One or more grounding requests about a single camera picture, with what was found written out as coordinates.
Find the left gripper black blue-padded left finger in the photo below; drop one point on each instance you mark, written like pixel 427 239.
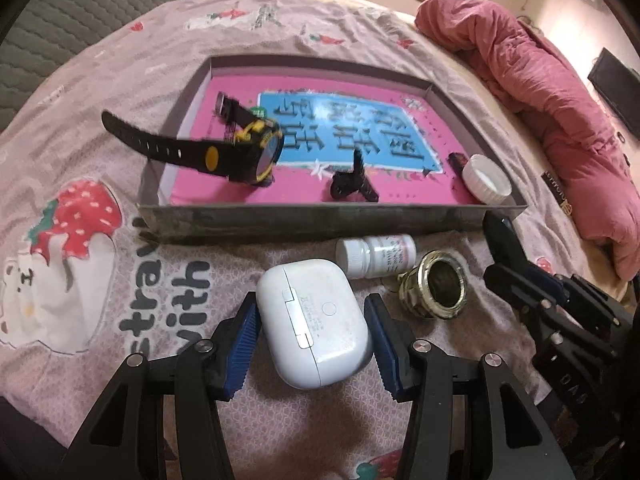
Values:
pixel 122 437

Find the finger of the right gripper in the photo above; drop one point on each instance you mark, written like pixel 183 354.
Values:
pixel 504 245
pixel 532 288

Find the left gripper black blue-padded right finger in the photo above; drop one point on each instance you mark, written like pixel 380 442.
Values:
pixel 468 419

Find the white ribbed bottle cap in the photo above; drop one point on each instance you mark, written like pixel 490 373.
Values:
pixel 486 180

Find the white earbuds case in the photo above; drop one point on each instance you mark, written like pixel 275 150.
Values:
pixel 315 328

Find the black hair clip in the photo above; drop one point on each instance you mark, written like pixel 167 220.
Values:
pixel 355 181

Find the black yellow wrist watch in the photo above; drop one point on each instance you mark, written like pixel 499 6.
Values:
pixel 247 157

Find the black gold labelled box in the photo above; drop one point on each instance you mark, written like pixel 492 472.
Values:
pixel 557 192

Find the white pill bottle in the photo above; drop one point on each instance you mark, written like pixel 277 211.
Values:
pixel 375 256

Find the pink blue children's book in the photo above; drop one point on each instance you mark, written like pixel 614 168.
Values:
pixel 404 143

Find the shallow grey cardboard tray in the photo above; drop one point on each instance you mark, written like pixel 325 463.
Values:
pixel 262 223

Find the pink crumpled duvet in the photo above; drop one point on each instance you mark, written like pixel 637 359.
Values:
pixel 533 80

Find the grey quilted headboard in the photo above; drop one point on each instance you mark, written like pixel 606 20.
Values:
pixel 48 33

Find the black wall television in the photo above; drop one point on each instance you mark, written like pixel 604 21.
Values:
pixel 619 86

